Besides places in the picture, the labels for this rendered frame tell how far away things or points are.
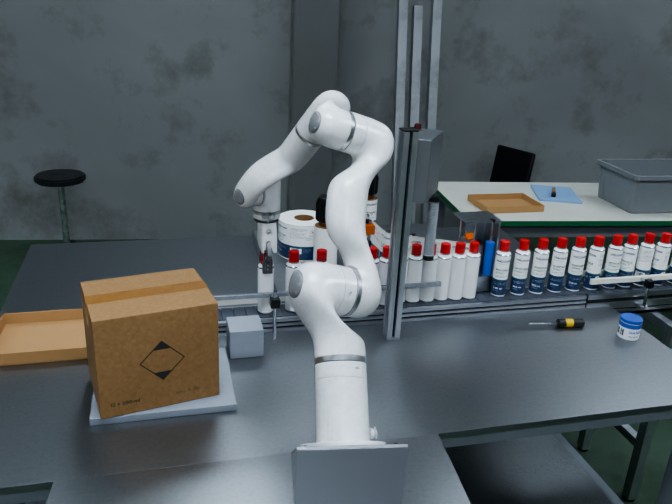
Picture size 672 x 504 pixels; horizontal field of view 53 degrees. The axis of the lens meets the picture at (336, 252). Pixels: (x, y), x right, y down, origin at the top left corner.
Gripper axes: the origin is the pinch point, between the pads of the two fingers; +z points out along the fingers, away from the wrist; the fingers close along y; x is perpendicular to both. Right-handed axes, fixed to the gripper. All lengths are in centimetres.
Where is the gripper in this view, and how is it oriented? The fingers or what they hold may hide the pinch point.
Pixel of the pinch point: (265, 264)
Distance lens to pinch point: 211.5
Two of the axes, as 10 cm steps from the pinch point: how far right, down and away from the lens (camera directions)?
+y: -2.5, -3.7, 9.0
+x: -9.7, 0.5, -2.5
